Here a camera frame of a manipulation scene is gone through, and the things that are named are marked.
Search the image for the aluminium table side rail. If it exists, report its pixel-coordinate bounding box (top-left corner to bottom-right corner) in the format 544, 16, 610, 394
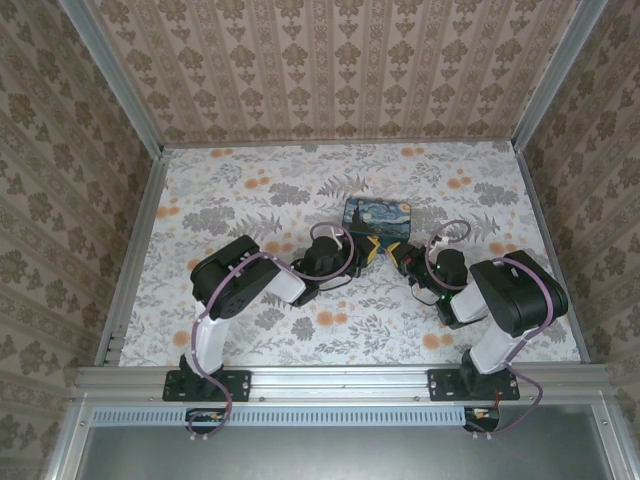
93, 148, 172, 369
514, 143, 590, 365

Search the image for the aluminium table back rail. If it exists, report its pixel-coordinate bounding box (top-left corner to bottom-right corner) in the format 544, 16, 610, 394
162, 138, 517, 151

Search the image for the right gripper thin black cable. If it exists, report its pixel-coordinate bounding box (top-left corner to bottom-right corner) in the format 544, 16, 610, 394
408, 281, 437, 307

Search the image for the aluminium frame post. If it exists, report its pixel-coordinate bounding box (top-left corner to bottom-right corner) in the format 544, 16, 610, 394
59, 0, 167, 157
511, 0, 609, 152

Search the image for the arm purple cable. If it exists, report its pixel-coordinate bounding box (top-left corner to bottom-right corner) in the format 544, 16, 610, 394
187, 222, 357, 442
423, 219, 559, 441

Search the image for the left gripper thin black cable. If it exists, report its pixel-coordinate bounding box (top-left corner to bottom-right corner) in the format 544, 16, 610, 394
318, 276, 352, 295

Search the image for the starry night print box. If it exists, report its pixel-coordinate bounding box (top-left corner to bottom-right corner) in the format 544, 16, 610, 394
341, 196, 416, 254

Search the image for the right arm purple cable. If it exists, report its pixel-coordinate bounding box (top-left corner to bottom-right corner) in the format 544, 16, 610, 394
423, 219, 559, 441

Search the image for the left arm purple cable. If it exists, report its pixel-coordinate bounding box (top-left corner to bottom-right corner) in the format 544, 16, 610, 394
187, 222, 357, 442

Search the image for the black connector board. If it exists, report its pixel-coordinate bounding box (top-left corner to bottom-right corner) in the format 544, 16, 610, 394
462, 405, 502, 433
185, 407, 227, 434

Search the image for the gripper thin black cable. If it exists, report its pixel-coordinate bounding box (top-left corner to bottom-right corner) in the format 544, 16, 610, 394
408, 281, 437, 307
318, 276, 352, 295

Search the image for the white slotted cable duct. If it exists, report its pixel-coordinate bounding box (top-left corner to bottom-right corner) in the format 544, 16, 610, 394
92, 405, 470, 427

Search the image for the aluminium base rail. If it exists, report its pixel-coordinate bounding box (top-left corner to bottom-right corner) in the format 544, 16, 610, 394
74, 364, 610, 404

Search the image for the grey metal panel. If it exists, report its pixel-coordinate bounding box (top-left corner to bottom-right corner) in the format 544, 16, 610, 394
43, 393, 640, 480

